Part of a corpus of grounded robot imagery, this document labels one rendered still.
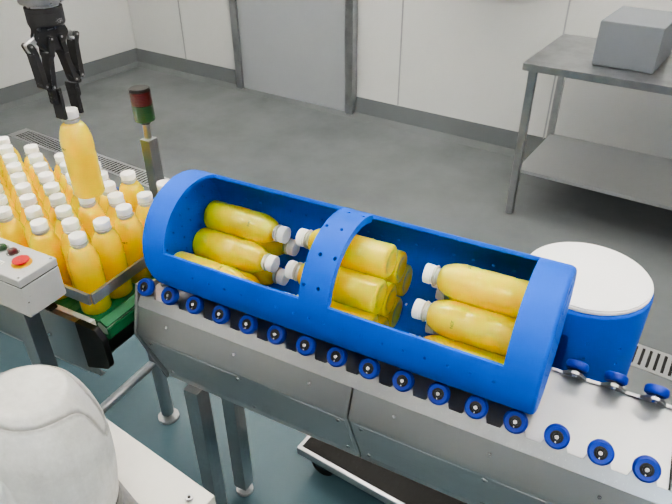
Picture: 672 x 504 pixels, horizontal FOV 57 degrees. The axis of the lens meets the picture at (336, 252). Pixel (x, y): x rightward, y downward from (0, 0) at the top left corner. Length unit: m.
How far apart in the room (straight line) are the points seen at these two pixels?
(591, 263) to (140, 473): 1.07
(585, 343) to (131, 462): 0.95
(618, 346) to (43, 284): 1.26
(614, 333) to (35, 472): 1.13
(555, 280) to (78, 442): 0.77
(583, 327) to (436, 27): 3.49
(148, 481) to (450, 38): 3.99
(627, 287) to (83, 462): 1.15
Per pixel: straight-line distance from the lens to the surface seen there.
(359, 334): 1.18
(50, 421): 0.81
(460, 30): 4.60
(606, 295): 1.47
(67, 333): 1.69
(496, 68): 4.55
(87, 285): 1.57
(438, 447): 1.31
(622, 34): 3.51
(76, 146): 1.54
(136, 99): 1.96
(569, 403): 1.35
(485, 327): 1.14
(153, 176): 2.06
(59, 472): 0.83
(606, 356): 1.50
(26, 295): 1.48
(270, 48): 5.50
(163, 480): 1.05
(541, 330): 1.08
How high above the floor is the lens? 1.86
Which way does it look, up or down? 34 degrees down
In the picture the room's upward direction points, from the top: straight up
